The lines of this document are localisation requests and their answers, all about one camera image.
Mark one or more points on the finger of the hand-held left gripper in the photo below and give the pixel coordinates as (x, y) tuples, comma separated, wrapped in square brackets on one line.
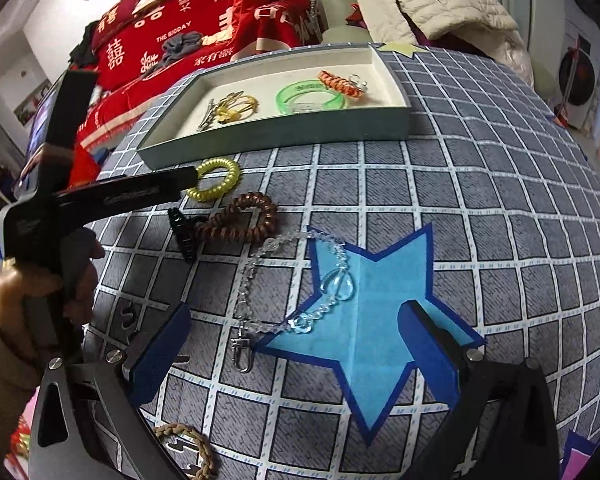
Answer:
[(67, 110), (130, 195)]

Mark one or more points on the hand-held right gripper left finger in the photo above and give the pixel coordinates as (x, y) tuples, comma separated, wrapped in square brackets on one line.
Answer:
[(155, 355)]

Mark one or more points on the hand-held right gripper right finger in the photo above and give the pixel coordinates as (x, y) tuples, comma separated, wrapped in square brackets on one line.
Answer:
[(430, 355)]

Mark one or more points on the small silver hair clip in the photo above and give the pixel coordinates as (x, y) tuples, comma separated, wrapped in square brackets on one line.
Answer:
[(206, 117)]

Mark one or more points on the gold hair clip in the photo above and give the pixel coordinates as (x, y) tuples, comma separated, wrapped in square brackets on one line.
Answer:
[(230, 110)]

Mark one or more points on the green translucent bangle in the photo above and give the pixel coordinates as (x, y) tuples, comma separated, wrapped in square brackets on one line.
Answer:
[(285, 95)]

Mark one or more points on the clear hair clip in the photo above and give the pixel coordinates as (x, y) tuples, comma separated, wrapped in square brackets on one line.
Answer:
[(305, 108)]

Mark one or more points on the grey-green box with cream inside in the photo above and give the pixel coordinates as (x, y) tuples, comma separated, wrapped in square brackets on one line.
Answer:
[(280, 67)]

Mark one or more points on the person's left forearm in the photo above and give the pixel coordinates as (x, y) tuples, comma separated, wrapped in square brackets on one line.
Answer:
[(5, 385)]

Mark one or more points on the person's left hand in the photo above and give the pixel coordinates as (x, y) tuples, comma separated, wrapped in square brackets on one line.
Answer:
[(10, 305)]

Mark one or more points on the blue star sticker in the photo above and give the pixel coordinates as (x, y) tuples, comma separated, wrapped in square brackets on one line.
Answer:
[(380, 320)]

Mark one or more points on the black clothes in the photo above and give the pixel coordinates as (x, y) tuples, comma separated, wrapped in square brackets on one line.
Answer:
[(82, 50)]

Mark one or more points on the black claw hair clip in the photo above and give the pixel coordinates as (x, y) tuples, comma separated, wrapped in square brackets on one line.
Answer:
[(185, 240)]

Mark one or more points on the red pillow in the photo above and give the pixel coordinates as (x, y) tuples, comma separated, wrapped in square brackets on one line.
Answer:
[(115, 25)]

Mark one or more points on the grey cloth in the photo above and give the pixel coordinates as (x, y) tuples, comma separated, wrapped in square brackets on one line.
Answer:
[(180, 45)]

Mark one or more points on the red printed blanket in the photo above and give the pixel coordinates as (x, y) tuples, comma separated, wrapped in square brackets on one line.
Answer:
[(190, 20)]

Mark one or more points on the grey checked tablecloth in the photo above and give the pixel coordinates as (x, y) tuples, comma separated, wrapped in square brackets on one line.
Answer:
[(480, 185)]

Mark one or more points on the pink star sticker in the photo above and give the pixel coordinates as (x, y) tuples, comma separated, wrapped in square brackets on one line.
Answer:
[(577, 460)]

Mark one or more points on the yellow-green star sticker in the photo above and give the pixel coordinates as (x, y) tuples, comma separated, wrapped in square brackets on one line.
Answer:
[(400, 48)]

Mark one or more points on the white washing machine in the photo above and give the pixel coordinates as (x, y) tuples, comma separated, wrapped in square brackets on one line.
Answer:
[(577, 75)]

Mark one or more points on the cream down jacket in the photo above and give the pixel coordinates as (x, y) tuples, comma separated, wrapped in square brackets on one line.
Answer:
[(430, 0)]

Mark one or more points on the unframed wall picture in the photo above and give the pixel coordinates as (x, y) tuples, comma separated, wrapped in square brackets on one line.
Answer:
[(30, 105)]

